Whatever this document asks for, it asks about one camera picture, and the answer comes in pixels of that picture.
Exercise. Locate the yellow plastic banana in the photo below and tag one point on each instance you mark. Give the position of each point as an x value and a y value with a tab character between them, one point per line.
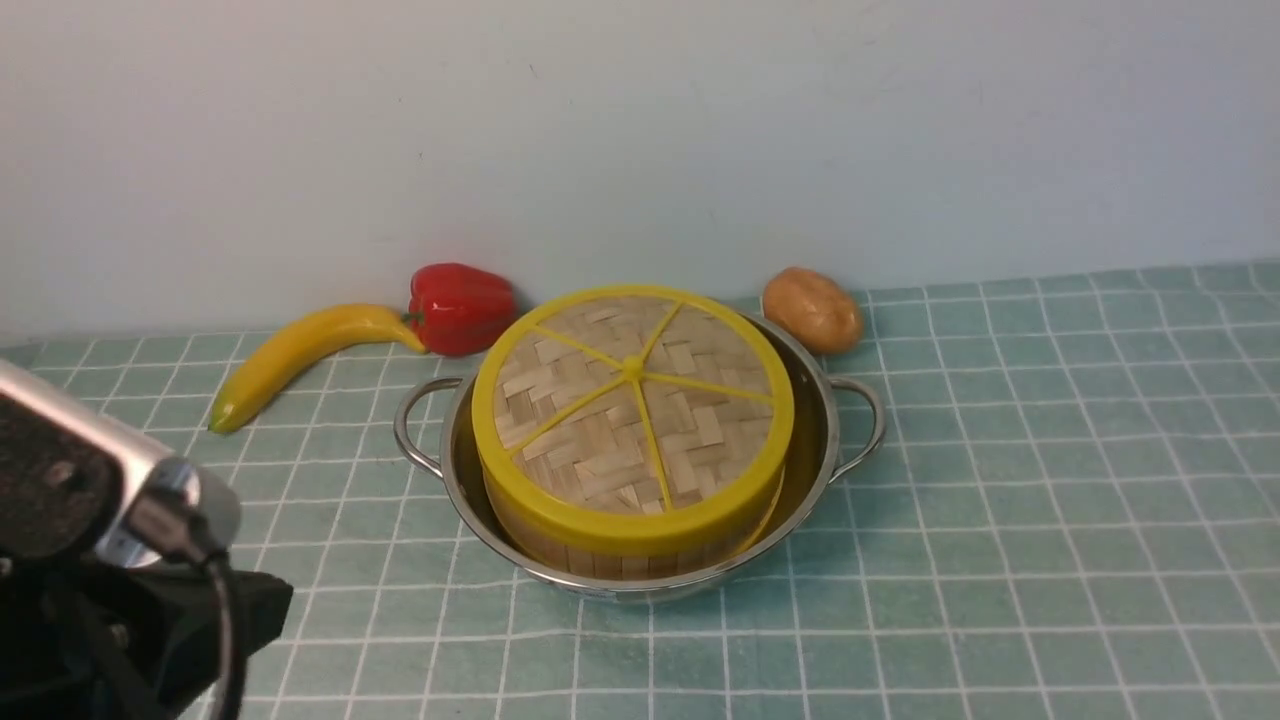
295	348

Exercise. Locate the yellow rimmed bamboo steamer basket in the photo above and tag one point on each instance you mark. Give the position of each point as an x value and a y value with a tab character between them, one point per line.
645	530

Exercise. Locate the yellow rimmed woven bamboo lid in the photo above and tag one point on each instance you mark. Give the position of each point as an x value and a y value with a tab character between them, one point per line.
590	389

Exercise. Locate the green checked tablecloth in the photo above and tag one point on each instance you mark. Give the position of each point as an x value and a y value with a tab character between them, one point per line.
1074	516

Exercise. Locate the red bell pepper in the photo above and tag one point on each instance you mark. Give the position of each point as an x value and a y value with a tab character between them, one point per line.
458	310

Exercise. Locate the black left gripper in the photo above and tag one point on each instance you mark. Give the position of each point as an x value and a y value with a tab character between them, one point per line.
96	642

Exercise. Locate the brown potato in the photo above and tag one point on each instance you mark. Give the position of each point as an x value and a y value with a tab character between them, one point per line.
819	314

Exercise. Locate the stainless steel pot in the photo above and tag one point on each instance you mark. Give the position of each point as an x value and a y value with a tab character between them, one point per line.
811	466

